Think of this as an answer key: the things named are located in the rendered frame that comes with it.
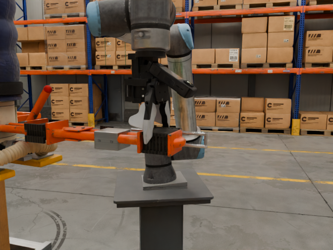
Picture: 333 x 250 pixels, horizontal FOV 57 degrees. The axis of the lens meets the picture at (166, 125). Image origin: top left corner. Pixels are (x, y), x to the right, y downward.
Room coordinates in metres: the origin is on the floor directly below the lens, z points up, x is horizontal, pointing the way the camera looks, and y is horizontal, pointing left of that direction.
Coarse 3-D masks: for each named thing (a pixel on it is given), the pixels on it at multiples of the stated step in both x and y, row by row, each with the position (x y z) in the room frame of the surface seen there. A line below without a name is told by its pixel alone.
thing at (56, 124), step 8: (32, 120) 0.85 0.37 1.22; (40, 120) 0.87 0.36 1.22; (56, 120) 0.89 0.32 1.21; (64, 120) 0.85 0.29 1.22; (24, 128) 0.81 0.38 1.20; (32, 128) 0.80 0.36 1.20; (40, 128) 0.79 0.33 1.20; (48, 128) 0.80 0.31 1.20; (56, 128) 0.82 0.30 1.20; (32, 136) 0.80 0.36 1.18; (40, 136) 0.80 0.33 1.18; (48, 136) 0.79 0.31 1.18; (48, 144) 0.79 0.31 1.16
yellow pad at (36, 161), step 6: (36, 156) 0.97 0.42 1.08; (42, 156) 0.97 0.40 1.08; (48, 156) 0.99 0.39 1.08; (54, 156) 0.99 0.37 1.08; (60, 156) 1.00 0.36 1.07; (12, 162) 0.97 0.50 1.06; (18, 162) 0.96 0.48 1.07; (24, 162) 0.95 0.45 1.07; (30, 162) 0.94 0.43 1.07; (36, 162) 0.93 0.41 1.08; (42, 162) 0.93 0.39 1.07; (48, 162) 0.95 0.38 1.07; (54, 162) 0.98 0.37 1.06
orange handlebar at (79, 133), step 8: (24, 112) 1.22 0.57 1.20; (24, 120) 1.12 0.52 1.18; (0, 128) 0.88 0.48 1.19; (8, 128) 0.86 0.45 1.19; (16, 128) 0.85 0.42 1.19; (64, 128) 0.84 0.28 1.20; (72, 128) 0.79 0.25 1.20; (80, 128) 0.79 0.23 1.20; (88, 128) 0.80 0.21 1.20; (56, 136) 0.80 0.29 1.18; (64, 136) 0.79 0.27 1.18; (72, 136) 0.78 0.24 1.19; (80, 136) 0.76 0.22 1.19; (88, 136) 0.76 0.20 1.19; (120, 136) 0.72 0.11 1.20; (128, 136) 0.71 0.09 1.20; (136, 136) 0.71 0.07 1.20; (136, 144) 0.71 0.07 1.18; (176, 144) 0.67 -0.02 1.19; (184, 144) 0.69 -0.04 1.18
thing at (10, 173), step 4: (0, 168) 0.83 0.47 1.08; (0, 172) 0.81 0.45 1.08; (4, 172) 0.81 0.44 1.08; (8, 172) 0.82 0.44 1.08; (12, 172) 0.83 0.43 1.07; (0, 176) 0.79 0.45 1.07; (4, 176) 0.80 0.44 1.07; (8, 176) 0.82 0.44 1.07; (12, 176) 0.83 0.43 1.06; (0, 180) 0.79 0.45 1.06
